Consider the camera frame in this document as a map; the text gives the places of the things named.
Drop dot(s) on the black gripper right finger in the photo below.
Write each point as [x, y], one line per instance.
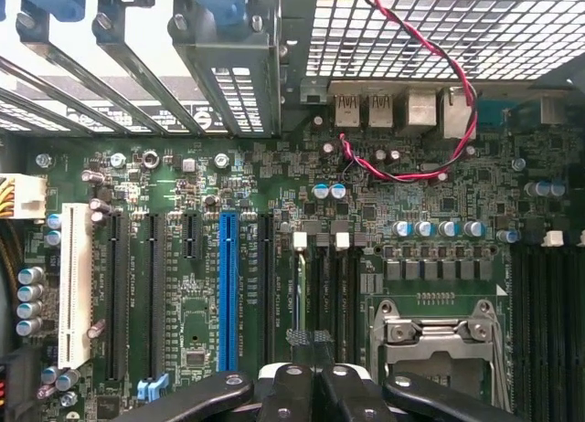
[439, 397]

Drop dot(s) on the black RAM slot white latch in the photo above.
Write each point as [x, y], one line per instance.
[299, 241]
[539, 326]
[577, 340]
[342, 285]

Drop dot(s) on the black expansion slot blue latch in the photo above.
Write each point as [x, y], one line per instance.
[156, 303]

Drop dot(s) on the blue plastic retention clip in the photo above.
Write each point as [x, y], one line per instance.
[59, 2]
[221, 8]

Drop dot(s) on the short black expansion slot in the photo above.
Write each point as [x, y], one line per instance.
[192, 237]

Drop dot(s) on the green motherboard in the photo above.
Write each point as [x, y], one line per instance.
[411, 198]

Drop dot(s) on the silver network port block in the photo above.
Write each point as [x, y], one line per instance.
[454, 116]

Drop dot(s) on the white power connector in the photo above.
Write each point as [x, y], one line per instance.
[29, 196]

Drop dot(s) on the black RAM slot grey latch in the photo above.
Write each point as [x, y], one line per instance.
[358, 294]
[322, 285]

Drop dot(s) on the white PCI expansion slot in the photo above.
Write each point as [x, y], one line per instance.
[75, 280]

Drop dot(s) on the silver blue capacitor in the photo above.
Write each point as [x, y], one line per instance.
[337, 191]
[449, 228]
[425, 228]
[320, 191]
[507, 235]
[402, 228]
[474, 228]

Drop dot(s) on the silver USB port stack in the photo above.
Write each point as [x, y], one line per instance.
[380, 109]
[347, 109]

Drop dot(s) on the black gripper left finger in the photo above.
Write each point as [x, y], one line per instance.
[205, 392]

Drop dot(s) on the perforated metal slot cover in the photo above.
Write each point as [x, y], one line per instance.
[237, 88]

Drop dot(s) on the CPU socket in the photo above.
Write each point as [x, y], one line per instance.
[434, 376]

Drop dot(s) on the silver metal port block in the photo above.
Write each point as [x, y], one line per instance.
[417, 109]

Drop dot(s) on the grey metal PC case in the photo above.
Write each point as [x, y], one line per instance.
[503, 29]

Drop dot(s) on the metal socket cover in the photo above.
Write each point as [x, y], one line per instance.
[439, 340]

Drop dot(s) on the long black expansion slot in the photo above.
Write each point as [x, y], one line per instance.
[117, 303]
[265, 294]

